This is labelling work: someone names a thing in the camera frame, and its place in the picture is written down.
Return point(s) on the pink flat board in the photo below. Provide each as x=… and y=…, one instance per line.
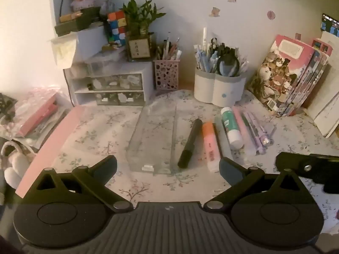
x=50, y=150

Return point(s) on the purple pen with charm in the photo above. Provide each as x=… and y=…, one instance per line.
x=264, y=139

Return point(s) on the illustrated book with pink cover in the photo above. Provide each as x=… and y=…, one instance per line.
x=278, y=71

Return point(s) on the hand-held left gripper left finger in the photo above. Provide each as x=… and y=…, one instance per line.
x=106, y=168

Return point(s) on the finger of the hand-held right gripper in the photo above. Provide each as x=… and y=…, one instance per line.
x=307, y=164

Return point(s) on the clear plastic box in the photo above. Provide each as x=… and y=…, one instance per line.
x=106, y=58

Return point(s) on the orange highlighter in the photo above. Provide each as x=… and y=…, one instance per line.
x=210, y=148

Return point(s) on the colourful puzzle cube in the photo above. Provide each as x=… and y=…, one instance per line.
x=117, y=27

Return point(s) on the white drawer organizer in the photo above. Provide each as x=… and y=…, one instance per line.
x=111, y=84

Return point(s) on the black magnifying glass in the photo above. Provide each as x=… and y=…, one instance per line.
x=228, y=66

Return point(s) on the white pen holder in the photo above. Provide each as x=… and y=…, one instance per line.
x=218, y=90

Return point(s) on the lit screen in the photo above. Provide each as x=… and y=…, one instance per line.
x=331, y=23

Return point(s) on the green highlighter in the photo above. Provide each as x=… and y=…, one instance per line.
x=222, y=137

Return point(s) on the potted bamboo plant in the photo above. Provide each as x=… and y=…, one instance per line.
x=139, y=31

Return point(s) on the green white glue stick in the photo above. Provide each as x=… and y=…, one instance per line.
x=231, y=127

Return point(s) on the pink case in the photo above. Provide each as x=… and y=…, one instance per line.
x=37, y=117

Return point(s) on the pale yellow sticky notes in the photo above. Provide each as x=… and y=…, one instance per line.
x=63, y=50

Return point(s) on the pink perforated pen holder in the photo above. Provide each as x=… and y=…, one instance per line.
x=166, y=75

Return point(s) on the black patterned object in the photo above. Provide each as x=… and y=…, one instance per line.
x=5, y=105

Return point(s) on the white storage box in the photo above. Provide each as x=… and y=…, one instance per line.
x=90, y=41

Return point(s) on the white book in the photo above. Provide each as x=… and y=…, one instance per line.
x=329, y=98

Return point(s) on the small gold box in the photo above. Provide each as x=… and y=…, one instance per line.
x=70, y=17

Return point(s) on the pink pen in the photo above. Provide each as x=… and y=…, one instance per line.
x=242, y=127

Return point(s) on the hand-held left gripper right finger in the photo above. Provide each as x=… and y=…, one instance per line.
x=230, y=173

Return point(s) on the clear plastic bag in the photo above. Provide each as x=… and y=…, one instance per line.
x=26, y=103

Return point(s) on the dark green box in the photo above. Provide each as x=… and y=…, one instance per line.
x=79, y=21

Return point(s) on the black marker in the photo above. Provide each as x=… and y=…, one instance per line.
x=189, y=143

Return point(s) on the white plush toy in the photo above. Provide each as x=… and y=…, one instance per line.
x=12, y=164

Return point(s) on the bunch of pens in pink holder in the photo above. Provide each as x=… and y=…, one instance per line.
x=169, y=50

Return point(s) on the small grey plush toy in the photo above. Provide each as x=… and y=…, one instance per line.
x=107, y=4

